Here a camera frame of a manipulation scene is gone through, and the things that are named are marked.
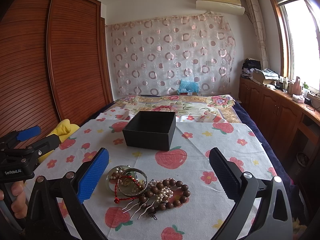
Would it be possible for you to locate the beige window curtain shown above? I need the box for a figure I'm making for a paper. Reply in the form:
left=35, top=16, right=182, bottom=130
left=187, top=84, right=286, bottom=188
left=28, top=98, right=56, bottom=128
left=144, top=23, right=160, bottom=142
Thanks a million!
left=245, top=0, right=269, bottom=69

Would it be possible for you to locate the blue plush item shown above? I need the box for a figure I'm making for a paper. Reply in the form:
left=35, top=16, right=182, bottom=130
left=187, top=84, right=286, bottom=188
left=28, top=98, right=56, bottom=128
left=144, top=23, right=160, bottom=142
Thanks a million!
left=177, top=80, right=200, bottom=95

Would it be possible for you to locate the wooden wardrobe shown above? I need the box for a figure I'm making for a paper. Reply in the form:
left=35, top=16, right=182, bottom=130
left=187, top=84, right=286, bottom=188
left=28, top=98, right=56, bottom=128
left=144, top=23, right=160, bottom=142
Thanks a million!
left=1, top=0, right=113, bottom=137

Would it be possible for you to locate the wooden side cabinet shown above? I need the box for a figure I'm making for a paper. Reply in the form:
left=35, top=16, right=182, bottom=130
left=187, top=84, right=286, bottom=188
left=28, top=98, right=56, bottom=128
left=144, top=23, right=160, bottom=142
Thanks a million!
left=239, top=77, right=319, bottom=180

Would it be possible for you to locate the pink bottle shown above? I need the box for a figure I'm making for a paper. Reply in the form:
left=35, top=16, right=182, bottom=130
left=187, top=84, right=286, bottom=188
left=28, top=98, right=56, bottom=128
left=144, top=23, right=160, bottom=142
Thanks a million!
left=292, top=76, right=302, bottom=95

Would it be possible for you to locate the person's left hand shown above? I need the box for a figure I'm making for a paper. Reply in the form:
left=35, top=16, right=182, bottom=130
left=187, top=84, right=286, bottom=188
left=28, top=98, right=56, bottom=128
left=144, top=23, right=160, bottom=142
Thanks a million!
left=11, top=181, right=28, bottom=219

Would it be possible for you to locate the green jade bangle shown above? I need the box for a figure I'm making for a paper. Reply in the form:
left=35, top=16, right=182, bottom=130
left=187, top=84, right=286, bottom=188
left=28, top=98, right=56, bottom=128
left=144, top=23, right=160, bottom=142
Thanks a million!
left=117, top=167, right=149, bottom=197

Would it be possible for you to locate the silver hair comb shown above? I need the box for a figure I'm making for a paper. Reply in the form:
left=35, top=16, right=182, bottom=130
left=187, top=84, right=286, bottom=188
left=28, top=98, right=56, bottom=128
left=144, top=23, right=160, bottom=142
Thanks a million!
left=121, top=197, right=159, bottom=220

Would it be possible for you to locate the yellow plush toy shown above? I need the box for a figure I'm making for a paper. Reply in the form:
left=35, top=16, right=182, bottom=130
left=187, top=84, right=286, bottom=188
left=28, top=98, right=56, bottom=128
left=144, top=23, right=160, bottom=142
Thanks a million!
left=47, top=119, right=80, bottom=150

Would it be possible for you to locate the red string bracelet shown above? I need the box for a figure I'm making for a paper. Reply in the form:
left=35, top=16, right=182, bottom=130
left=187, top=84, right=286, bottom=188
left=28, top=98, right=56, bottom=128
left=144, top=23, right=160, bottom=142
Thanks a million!
left=113, top=174, right=141, bottom=205

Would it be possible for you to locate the white air conditioner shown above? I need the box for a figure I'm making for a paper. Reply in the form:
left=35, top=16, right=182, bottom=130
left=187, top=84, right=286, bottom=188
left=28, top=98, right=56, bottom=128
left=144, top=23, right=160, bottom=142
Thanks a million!
left=196, top=0, right=245, bottom=16

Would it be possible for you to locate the black open jewelry box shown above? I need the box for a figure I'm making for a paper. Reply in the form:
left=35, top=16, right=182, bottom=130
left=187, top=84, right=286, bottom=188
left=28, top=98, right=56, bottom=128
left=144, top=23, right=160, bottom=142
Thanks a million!
left=123, top=111, right=176, bottom=151

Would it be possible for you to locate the brown wooden bead bracelet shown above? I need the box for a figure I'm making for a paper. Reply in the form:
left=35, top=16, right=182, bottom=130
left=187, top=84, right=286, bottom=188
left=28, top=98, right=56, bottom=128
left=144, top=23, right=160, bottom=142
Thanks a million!
left=138, top=178, right=192, bottom=212

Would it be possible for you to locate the strawberry print cloth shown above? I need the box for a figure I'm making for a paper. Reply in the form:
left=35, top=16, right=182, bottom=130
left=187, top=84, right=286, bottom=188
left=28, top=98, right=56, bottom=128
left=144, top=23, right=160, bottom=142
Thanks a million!
left=35, top=118, right=277, bottom=239

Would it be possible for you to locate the pink circle curtain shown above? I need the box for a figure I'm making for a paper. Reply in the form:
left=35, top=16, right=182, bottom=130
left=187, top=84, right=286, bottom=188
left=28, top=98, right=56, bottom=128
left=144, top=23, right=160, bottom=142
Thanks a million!
left=106, top=14, right=235, bottom=96

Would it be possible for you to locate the floral bed quilt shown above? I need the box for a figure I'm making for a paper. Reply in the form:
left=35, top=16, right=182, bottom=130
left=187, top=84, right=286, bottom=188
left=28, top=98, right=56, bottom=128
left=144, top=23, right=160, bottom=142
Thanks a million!
left=96, top=95, right=241, bottom=123

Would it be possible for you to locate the window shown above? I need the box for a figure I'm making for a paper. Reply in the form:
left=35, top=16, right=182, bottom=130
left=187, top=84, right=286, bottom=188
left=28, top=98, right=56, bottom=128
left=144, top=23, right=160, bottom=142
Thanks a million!
left=270, top=0, right=319, bottom=91

